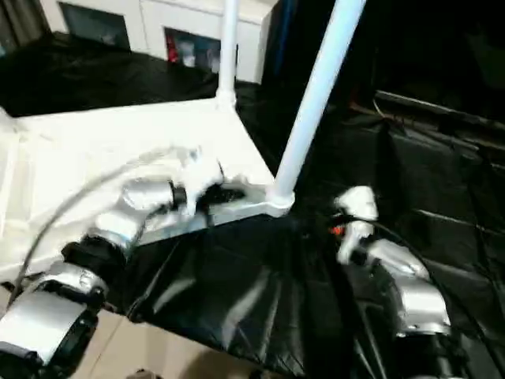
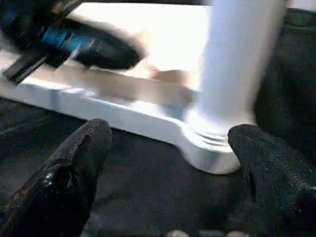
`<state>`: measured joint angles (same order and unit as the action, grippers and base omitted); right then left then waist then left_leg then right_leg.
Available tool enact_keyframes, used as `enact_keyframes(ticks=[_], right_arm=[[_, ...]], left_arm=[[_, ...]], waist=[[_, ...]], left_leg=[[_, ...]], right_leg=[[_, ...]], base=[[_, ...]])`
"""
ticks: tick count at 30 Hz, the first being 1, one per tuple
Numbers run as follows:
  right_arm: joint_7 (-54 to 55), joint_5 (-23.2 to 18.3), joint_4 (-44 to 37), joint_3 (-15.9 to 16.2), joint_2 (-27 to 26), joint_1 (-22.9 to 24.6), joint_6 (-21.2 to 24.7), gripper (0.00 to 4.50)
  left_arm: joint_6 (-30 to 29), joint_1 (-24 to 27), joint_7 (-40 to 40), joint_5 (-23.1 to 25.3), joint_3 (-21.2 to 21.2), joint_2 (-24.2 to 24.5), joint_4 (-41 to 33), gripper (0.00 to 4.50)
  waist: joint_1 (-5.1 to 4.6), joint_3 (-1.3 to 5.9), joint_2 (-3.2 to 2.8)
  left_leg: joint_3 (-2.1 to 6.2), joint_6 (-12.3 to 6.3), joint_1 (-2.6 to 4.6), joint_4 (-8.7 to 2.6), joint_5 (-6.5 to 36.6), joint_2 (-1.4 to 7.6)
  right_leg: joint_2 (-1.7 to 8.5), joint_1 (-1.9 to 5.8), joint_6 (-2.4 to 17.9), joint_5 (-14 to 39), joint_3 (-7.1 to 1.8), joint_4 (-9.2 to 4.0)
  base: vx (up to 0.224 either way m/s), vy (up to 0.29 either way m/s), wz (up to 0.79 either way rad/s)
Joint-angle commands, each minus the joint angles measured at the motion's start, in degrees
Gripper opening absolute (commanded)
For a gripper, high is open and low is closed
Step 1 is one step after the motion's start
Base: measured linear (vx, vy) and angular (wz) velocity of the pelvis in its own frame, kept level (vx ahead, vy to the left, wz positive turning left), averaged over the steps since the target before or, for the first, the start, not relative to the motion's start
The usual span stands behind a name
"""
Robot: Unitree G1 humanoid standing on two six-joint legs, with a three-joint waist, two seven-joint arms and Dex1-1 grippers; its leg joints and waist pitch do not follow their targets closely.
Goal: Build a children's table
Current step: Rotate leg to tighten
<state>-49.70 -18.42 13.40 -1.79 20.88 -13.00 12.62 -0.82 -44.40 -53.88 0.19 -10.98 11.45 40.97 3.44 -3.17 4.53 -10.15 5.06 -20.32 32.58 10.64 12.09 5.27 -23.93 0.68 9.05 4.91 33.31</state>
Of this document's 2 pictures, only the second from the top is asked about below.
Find black mat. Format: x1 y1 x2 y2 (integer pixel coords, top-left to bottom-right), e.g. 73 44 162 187
0 7 316 237

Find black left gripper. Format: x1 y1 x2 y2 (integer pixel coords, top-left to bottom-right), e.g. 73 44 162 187
0 0 147 84

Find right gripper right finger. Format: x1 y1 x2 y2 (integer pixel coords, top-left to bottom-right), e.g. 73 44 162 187
227 124 316 237

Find white plastic table leg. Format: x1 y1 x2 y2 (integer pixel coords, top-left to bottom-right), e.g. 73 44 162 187
184 0 288 149

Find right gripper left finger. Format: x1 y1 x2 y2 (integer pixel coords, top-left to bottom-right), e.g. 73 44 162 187
0 118 113 237

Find white plastic table top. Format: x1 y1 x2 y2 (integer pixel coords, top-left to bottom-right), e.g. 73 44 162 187
0 3 241 175

